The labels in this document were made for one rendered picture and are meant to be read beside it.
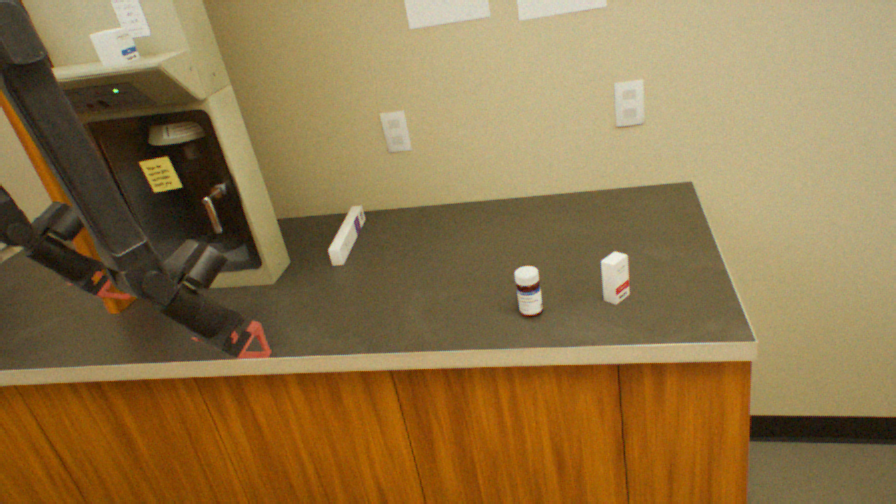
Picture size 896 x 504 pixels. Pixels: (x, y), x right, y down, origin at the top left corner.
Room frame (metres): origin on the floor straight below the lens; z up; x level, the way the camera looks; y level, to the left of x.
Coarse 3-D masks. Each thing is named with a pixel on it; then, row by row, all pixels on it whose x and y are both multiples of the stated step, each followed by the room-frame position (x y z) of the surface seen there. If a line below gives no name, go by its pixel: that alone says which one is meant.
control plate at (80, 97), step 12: (120, 84) 1.37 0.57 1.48; (72, 96) 1.42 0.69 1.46; (84, 96) 1.42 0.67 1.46; (96, 96) 1.42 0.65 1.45; (108, 96) 1.41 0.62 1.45; (120, 96) 1.41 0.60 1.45; (132, 96) 1.41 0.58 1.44; (144, 96) 1.40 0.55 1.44; (84, 108) 1.46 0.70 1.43; (96, 108) 1.45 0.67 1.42; (108, 108) 1.45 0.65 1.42
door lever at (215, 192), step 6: (216, 192) 1.43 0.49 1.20; (204, 198) 1.39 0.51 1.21; (210, 198) 1.39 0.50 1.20; (210, 204) 1.39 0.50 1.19; (210, 210) 1.39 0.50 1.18; (210, 216) 1.39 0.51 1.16; (216, 216) 1.39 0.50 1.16; (216, 222) 1.39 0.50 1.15; (216, 228) 1.39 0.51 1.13; (222, 228) 1.39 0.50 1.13
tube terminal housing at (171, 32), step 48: (48, 0) 1.50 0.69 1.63; (96, 0) 1.47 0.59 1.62; (144, 0) 1.45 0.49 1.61; (192, 0) 1.50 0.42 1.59; (48, 48) 1.51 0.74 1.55; (144, 48) 1.46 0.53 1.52; (192, 48) 1.44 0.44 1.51; (240, 144) 1.49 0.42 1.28; (240, 192) 1.43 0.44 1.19; (192, 288) 1.49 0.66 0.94
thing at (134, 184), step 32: (96, 128) 1.49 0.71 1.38; (128, 128) 1.47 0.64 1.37; (160, 128) 1.45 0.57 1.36; (192, 128) 1.43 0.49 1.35; (128, 160) 1.48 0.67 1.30; (192, 160) 1.44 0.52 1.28; (224, 160) 1.43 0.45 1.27; (128, 192) 1.49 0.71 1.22; (160, 192) 1.47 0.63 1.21; (192, 192) 1.45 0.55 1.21; (224, 192) 1.43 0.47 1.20; (160, 224) 1.48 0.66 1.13; (192, 224) 1.46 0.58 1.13; (224, 224) 1.44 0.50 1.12; (160, 256) 1.49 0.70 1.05; (256, 256) 1.42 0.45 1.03
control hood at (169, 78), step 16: (80, 64) 1.49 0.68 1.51; (96, 64) 1.45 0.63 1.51; (128, 64) 1.36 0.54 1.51; (144, 64) 1.33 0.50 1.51; (160, 64) 1.33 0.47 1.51; (176, 64) 1.37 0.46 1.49; (192, 64) 1.42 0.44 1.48; (64, 80) 1.38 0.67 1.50; (80, 80) 1.37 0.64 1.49; (96, 80) 1.37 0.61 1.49; (112, 80) 1.37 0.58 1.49; (128, 80) 1.36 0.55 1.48; (144, 80) 1.36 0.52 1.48; (160, 80) 1.36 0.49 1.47; (176, 80) 1.36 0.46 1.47; (192, 80) 1.40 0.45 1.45; (160, 96) 1.40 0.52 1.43; (176, 96) 1.40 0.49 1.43; (192, 96) 1.40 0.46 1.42; (96, 112) 1.47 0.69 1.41
